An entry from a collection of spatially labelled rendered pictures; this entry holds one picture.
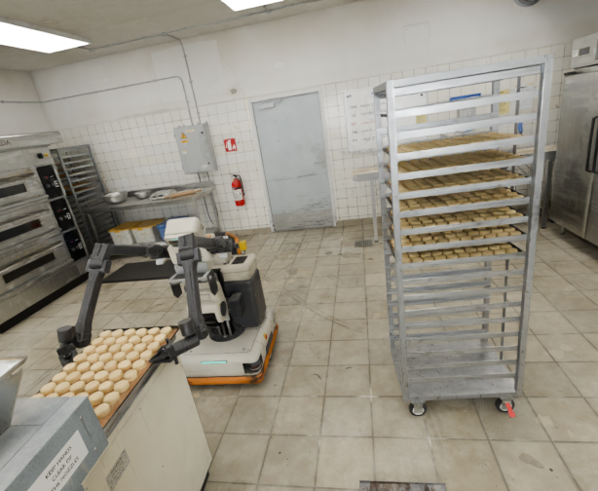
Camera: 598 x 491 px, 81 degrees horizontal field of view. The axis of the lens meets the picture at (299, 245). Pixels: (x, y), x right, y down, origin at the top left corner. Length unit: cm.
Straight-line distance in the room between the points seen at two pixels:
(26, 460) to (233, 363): 174
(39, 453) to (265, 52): 519
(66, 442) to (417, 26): 534
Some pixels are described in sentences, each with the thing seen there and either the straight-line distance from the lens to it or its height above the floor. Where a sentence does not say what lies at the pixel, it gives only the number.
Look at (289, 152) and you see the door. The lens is 553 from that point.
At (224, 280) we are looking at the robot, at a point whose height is 71.
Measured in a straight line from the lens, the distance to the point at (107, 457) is 148.
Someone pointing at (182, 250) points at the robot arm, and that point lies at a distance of 176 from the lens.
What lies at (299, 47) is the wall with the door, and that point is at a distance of 550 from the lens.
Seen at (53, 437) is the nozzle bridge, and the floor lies 117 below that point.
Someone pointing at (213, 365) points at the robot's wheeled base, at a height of 22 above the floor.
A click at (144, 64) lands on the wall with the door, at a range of 626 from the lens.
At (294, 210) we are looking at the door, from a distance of 570.
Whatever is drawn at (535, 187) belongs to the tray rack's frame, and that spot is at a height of 129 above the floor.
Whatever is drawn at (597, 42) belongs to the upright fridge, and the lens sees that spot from 454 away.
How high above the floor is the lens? 173
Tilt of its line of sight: 20 degrees down
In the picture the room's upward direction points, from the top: 9 degrees counter-clockwise
